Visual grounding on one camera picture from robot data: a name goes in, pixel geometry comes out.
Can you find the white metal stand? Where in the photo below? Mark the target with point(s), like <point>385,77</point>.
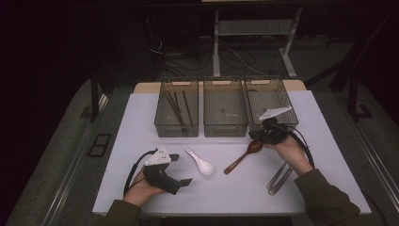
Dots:
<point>216,47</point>

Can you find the black metal stand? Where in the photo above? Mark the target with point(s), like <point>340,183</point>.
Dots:
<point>94,94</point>
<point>353,94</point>

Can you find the white ceramic spoon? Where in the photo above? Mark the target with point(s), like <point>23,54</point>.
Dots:
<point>205,168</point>

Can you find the white table cover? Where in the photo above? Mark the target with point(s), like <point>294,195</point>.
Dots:
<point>235,194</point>

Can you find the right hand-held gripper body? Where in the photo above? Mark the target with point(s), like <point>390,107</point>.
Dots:
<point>276,132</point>

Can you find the brown wooden chopstick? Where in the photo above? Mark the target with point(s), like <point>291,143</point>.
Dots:
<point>175,106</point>

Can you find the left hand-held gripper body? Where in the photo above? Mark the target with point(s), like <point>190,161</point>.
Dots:
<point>160,179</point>

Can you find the brown wooden spoon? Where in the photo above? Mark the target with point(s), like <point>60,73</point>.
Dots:
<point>255,146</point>

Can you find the clear grey plastic bin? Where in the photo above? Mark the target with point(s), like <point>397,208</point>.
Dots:
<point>175,132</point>
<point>260,97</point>
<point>226,132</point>

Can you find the person's left hand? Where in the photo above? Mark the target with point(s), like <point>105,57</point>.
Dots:
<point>139,193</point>

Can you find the person's right hand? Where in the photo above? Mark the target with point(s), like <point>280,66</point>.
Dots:
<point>293,157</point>

